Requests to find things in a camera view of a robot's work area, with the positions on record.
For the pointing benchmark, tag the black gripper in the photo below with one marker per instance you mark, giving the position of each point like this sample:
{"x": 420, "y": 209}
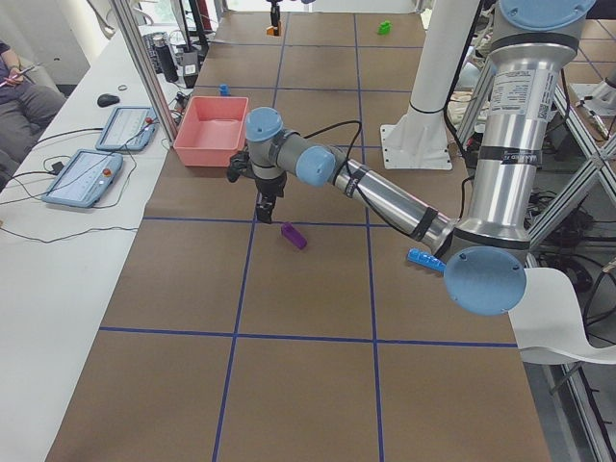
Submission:
{"x": 269, "y": 186}

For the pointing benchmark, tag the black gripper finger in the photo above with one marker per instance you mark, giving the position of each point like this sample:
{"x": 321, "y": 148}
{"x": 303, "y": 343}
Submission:
{"x": 274, "y": 13}

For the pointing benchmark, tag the purple toy block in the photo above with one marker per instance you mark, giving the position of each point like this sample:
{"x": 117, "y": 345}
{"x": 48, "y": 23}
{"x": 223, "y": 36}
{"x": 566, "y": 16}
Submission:
{"x": 291, "y": 234}

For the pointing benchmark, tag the green toy block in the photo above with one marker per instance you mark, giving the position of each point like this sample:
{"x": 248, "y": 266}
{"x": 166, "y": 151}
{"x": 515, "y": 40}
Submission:
{"x": 384, "y": 28}

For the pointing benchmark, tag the long blue toy block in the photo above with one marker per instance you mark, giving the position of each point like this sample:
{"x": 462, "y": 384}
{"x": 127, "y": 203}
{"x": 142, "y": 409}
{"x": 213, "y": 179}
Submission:
{"x": 425, "y": 259}

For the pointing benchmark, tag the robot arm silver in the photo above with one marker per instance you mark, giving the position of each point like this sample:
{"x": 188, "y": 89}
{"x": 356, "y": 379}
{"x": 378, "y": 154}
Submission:
{"x": 484, "y": 251}

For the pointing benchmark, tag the pink plastic box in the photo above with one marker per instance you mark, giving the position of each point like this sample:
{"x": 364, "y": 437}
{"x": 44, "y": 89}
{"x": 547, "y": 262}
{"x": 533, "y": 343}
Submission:
{"x": 212, "y": 131}

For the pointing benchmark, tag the black water bottle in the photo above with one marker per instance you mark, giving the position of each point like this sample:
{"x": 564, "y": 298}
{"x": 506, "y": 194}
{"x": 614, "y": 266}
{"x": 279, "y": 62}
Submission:
{"x": 165, "y": 59}

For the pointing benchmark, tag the far teach pendant tablet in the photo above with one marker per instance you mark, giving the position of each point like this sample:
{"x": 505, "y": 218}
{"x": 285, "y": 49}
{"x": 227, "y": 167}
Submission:
{"x": 128, "y": 128}

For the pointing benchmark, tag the teach pendant tablet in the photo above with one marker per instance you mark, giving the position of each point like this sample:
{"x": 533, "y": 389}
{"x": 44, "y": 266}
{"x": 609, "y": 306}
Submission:
{"x": 84, "y": 179}
{"x": 128, "y": 128}

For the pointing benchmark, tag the near teach pendant tablet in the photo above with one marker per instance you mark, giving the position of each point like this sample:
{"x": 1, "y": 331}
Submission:
{"x": 84, "y": 179}

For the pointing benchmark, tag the black computer mouse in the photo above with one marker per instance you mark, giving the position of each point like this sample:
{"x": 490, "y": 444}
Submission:
{"x": 106, "y": 99}

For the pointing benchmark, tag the seated person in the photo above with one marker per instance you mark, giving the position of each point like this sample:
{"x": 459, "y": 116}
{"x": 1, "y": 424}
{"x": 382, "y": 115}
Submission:
{"x": 26, "y": 111}

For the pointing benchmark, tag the white chair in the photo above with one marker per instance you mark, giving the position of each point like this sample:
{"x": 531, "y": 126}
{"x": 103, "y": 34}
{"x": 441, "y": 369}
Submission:
{"x": 548, "y": 326}

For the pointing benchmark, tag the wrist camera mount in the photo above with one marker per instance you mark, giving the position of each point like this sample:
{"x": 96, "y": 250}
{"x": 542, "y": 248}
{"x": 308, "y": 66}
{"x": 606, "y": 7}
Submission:
{"x": 239, "y": 167}

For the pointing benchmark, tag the aluminium frame post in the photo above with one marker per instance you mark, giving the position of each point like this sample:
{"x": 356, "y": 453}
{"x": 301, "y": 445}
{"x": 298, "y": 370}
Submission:
{"x": 132, "y": 37}

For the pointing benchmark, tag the white pedestal column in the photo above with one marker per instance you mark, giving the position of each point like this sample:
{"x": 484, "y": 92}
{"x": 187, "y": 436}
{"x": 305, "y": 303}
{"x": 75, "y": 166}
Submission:
{"x": 419, "y": 139}

